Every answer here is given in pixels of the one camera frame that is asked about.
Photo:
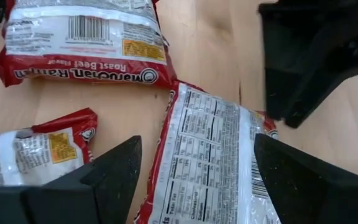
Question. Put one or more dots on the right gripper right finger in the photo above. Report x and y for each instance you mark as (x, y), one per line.
(315, 202)

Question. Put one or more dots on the red Maruchan ramen pack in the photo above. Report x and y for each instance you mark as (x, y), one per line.
(82, 31)
(36, 155)
(204, 155)

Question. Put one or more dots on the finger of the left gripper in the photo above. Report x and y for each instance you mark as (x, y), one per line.
(291, 99)
(306, 31)

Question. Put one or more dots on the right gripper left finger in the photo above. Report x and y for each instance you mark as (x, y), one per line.
(57, 202)

